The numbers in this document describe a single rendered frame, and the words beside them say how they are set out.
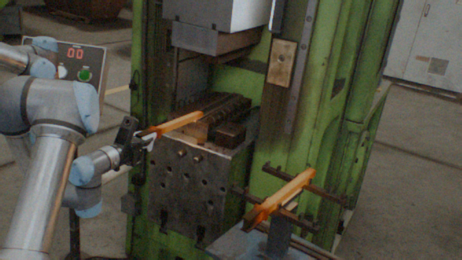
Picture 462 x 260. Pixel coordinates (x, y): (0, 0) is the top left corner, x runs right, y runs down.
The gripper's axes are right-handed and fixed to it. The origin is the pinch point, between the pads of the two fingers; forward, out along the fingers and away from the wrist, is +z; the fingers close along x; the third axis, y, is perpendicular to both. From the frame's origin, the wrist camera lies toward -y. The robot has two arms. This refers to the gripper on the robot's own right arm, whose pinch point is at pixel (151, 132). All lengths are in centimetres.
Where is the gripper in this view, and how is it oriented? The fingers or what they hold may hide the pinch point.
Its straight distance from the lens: 153.8
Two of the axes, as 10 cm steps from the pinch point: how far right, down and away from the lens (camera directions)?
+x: 8.8, 2.7, -3.9
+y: -1.2, 9.2, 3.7
